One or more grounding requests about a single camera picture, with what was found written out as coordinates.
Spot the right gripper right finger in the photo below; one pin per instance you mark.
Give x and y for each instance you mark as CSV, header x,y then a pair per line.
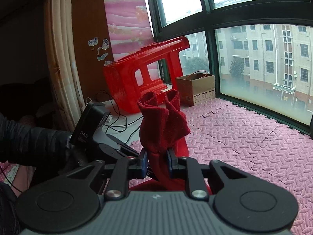
x,y
230,200

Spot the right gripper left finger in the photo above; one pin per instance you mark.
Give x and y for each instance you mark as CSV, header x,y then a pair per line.
x,y
73,199

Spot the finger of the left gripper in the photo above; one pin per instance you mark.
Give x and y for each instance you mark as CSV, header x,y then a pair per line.
x,y
111,155
122,143

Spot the red fleece pants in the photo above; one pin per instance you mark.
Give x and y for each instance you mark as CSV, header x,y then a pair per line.
x,y
162,128

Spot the gloved left hand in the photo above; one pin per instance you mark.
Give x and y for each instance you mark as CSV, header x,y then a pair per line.
x,y
83,154

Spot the beige curtain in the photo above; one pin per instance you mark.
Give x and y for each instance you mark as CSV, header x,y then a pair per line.
x,y
61,61

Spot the panda sticker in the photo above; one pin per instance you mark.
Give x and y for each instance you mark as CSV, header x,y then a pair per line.
x,y
93,42

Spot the brown wooden cabinet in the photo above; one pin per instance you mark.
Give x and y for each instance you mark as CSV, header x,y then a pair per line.
x,y
90,29

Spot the pink foam floor mat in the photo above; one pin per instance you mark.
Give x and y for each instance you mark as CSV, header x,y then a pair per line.
x,y
257,145

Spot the red plastic stool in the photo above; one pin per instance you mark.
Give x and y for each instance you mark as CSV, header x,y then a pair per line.
x,y
128,78

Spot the brown cardboard box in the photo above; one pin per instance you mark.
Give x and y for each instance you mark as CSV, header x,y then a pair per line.
x,y
196,88

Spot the pink patterned roller blind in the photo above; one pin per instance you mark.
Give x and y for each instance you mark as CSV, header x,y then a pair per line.
x,y
128,25

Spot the green window frame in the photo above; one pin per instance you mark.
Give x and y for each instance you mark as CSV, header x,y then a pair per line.
x,y
211,18

